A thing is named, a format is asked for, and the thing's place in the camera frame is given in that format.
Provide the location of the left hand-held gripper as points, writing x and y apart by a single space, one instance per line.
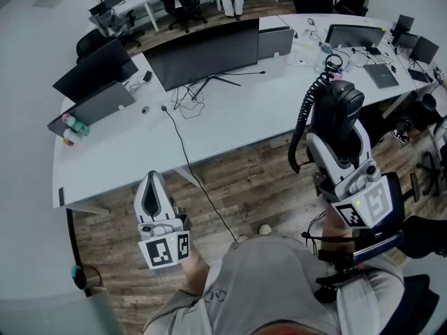
164 248

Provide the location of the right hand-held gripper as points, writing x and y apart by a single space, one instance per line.
363 201

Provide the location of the person's left forearm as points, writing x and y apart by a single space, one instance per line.
195 274

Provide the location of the person's right forearm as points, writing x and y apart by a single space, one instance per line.
335 225

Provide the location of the grey round desk grommet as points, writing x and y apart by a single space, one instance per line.
145 110

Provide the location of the long white desk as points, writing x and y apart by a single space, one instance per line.
244 117

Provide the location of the black mesh office chair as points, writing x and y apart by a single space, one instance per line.
89 44

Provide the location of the white back desk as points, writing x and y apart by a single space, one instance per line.
139 2

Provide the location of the closed grey laptop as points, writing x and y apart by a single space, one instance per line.
381 75

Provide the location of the round bin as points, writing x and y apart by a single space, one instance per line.
95 277

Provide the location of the clear water bottle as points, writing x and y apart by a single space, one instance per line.
323 56

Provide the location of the white round device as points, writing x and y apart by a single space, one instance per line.
301 62

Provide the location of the green bottle with pink cap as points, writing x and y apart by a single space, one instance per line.
78 127

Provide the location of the black box adapter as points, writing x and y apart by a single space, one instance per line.
373 51

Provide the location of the teal and black object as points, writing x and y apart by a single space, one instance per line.
77 276

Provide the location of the black keyboard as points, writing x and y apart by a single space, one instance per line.
419 75

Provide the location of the white cup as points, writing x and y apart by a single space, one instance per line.
290 58

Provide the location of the person's light shoe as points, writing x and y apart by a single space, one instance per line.
265 229

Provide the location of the black chair with armrest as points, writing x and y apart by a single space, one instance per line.
426 236

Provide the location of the black power adapter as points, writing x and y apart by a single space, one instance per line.
147 76

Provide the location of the small black monitor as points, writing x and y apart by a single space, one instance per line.
405 23
424 50

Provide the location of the person's grey shirt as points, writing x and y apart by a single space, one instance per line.
265 284

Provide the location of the black monitor with silver logo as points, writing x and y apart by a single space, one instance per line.
94 70

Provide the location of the large black monitor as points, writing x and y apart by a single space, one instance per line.
202 56

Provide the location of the clear plastic bag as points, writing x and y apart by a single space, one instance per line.
110 23

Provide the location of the black chair with plastic bag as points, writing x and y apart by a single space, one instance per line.
122 2

